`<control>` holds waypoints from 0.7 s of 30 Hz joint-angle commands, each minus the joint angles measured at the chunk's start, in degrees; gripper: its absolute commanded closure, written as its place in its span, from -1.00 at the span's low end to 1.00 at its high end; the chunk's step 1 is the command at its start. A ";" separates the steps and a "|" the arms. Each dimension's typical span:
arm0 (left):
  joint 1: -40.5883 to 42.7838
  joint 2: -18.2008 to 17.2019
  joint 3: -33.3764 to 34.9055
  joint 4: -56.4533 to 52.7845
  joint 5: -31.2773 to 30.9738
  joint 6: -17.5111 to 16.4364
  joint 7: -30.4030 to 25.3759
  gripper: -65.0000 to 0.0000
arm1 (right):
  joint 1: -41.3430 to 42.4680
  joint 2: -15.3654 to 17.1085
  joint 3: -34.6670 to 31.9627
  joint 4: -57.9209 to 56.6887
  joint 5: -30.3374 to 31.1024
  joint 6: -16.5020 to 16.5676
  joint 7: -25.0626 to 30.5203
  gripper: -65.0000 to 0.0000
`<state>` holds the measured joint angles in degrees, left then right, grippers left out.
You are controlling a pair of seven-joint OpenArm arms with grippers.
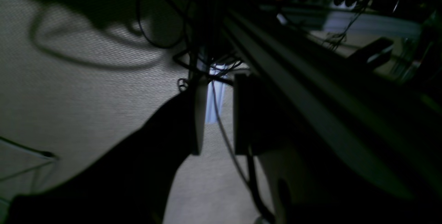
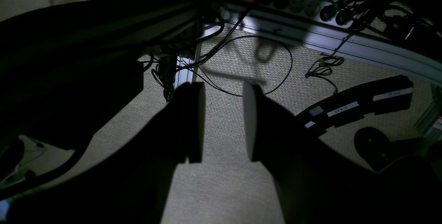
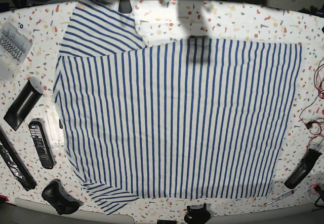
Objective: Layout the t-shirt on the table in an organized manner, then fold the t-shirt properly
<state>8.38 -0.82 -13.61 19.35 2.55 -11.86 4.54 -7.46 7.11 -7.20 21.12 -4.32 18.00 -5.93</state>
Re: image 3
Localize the blue white striped t-shirt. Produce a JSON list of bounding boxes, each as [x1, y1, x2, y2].
[[53, 0, 302, 215]]

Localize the black round stand bottom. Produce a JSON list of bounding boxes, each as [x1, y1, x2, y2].
[[184, 203, 211, 224]]

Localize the black TV remote control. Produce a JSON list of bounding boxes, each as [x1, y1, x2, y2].
[[28, 121, 55, 169]]

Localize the black game controller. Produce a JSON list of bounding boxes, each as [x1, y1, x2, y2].
[[42, 181, 80, 215]]

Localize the clear plastic screw box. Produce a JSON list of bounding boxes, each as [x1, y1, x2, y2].
[[1, 17, 32, 85]]

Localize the long black bar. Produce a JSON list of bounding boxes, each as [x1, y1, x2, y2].
[[1, 129, 37, 191]]

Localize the small red clip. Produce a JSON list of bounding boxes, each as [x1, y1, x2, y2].
[[313, 184, 321, 193]]

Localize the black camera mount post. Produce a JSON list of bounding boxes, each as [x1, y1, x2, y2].
[[118, 0, 132, 14]]

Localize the red and black wires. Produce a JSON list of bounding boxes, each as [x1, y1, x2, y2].
[[298, 59, 324, 134]]

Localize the black curved handle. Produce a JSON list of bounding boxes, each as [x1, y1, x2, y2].
[[284, 149, 322, 189]]

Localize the red handled screwdriver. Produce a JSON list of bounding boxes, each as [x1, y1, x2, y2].
[[264, 190, 295, 206]]

